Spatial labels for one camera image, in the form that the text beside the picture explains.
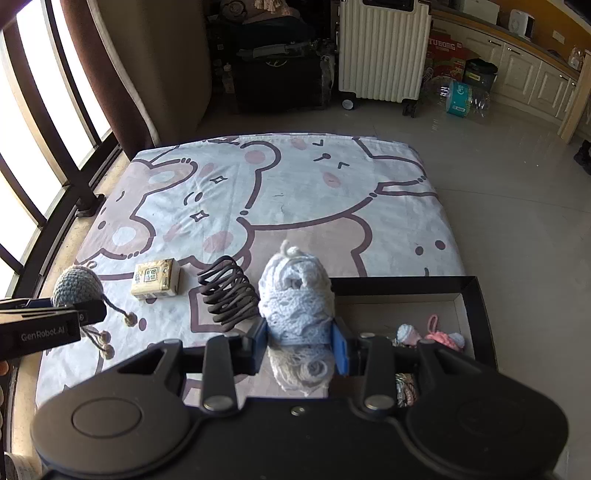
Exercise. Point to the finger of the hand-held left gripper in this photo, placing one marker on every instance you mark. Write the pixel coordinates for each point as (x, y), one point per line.
(39, 303)
(92, 313)

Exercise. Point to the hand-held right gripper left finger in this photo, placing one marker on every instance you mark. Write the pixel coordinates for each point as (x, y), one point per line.
(263, 341)

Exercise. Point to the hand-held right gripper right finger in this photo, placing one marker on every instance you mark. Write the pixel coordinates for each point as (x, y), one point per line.
(339, 350)

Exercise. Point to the grey crochet mouse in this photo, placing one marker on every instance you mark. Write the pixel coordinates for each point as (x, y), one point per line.
(76, 286)

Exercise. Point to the white blue crochet toy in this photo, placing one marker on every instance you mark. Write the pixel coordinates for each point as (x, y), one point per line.
(295, 295)

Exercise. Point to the yellow tissue pack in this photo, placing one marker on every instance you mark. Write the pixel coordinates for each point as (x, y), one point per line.
(154, 277)

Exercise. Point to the pink crochet doll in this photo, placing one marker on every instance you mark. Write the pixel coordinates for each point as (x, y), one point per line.
(443, 339)

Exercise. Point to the black cardboard box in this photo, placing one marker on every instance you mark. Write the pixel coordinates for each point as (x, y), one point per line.
(482, 318)

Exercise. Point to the dark window railing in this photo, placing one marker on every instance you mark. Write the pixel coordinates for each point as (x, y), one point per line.
(90, 205)

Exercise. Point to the cartoon bear printed blanket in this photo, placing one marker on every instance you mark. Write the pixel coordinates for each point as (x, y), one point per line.
(286, 194)

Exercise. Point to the brown curtain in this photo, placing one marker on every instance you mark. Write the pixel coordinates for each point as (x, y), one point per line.
(106, 69)

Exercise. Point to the clear water bottle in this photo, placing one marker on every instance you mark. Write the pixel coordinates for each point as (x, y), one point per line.
(228, 81)

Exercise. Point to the black trunk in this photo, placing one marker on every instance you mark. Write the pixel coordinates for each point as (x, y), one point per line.
(277, 78)

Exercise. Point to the beige upright mattress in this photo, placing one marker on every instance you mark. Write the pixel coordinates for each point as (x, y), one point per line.
(175, 60)

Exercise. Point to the pack of plastic bottles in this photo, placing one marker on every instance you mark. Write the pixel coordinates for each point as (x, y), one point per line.
(459, 99)

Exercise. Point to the white ribbed suitcase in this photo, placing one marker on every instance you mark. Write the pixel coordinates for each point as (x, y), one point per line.
(383, 50)

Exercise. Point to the black bin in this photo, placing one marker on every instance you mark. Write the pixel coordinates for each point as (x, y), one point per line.
(480, 74)

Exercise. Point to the black shoes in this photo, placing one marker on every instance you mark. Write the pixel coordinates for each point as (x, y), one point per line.
(584, 157)

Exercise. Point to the red cardboard box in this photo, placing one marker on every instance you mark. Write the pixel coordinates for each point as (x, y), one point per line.
(450, 53)

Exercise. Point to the light wooden table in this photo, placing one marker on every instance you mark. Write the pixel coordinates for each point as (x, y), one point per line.
(572, 110)

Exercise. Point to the cream cabinets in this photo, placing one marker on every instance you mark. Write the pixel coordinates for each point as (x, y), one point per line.
(521, 64)

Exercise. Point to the white countertop appliance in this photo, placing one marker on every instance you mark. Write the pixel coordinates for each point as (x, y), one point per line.
(521, 23)

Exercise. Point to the clear plastic bag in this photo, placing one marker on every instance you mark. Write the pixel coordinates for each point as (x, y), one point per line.
(577, 57)

